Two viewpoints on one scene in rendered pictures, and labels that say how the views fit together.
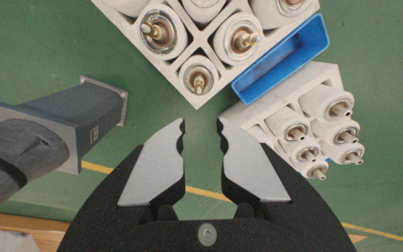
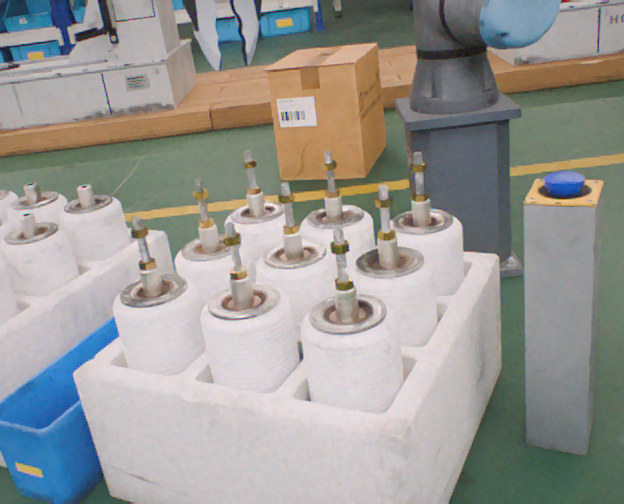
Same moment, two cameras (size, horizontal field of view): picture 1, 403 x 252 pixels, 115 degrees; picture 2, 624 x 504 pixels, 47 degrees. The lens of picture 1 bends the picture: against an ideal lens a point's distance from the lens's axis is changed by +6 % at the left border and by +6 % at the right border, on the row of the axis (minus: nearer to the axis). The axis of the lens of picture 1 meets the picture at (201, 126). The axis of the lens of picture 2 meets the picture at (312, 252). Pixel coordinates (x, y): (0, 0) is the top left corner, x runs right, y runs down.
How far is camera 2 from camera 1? 87 cm
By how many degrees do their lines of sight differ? 39
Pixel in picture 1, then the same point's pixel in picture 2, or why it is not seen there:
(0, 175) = (426, 46)
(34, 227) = (512, 75)
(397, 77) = not seen: outside the picture
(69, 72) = not seen: hidden behind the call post
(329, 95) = not seen: outside the picture
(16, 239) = (526, 51)
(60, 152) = (412, 98)
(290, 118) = (53, 247)
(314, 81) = (9, 326)
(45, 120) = (443, 117)
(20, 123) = (464, 103)
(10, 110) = (484, 112)
